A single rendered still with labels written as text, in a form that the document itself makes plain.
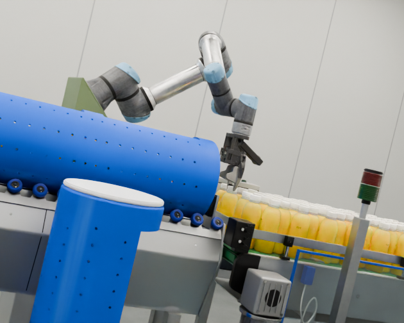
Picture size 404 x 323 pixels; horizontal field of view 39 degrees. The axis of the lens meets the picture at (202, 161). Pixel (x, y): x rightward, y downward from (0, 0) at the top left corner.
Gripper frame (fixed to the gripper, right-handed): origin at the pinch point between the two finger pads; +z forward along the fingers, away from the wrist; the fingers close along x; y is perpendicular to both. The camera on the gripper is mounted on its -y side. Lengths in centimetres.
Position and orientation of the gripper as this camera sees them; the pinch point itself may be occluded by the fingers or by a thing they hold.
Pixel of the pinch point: (233, 187)
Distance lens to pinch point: 219.1
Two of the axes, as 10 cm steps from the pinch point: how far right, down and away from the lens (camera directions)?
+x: 3.4, 1.1, -9.3
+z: -2.3, 9.7, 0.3
